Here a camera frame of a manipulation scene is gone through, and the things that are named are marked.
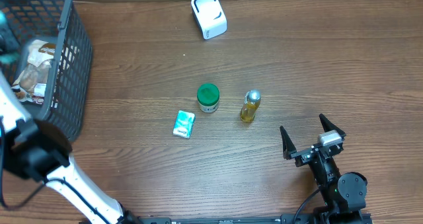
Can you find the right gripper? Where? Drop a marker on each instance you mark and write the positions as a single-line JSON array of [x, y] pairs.
[[303, 155]]

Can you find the yellow dish soap bottle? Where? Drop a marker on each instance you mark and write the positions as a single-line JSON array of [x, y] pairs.
[[251, 103]]

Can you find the green lid seasoning jar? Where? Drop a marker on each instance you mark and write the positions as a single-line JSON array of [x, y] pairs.
[[208, 96]]

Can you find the teal white tissue packet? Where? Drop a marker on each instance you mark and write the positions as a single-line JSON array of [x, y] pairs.
[[183, 124]]

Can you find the teal tissue pack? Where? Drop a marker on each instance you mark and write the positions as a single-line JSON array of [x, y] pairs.
[[9, 44]]

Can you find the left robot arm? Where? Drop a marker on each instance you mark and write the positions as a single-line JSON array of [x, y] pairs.
[[37, 149]]

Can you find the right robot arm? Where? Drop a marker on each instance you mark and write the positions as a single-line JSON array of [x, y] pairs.
[[339, 198]]

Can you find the white barcode scanner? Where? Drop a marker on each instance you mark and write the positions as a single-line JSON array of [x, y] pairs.
[[210, 17]]

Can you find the brown white snack bag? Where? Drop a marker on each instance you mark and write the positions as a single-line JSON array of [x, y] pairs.
[[31, 84]]

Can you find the grey plastic shopping basket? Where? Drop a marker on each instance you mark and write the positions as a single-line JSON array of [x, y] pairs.
[[57, 22]]

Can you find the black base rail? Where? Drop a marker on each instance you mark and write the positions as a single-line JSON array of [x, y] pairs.
[[231, 220]]

